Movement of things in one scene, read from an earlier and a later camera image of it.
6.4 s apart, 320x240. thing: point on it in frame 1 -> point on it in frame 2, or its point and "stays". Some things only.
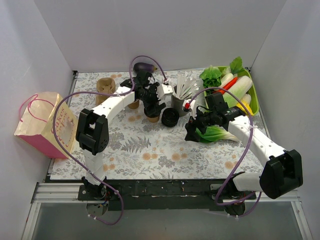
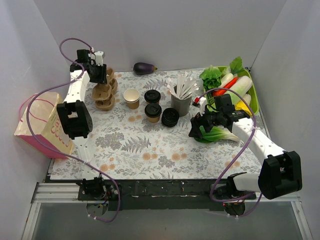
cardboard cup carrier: [104, 85] -> [112, 79]
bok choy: [215, 133] stays
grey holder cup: [177, 103] stays
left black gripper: [152, 107] -> [99, 75]
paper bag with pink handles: [36, 124] stays
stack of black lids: [170, 117] stays
